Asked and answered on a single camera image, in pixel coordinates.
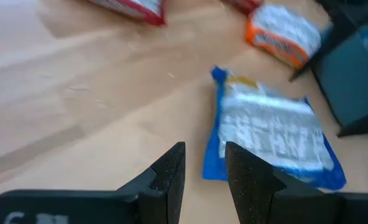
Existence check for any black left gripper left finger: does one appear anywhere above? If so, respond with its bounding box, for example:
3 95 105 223
0 142 186 224

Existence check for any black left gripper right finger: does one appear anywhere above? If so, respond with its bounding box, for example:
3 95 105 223
225 141 368 224

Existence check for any orange Maruchan ramen packet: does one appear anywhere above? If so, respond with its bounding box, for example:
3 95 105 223
244 2 324 70

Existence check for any teal plastic bin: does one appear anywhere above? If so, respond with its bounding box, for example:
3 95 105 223
288 18 368 138

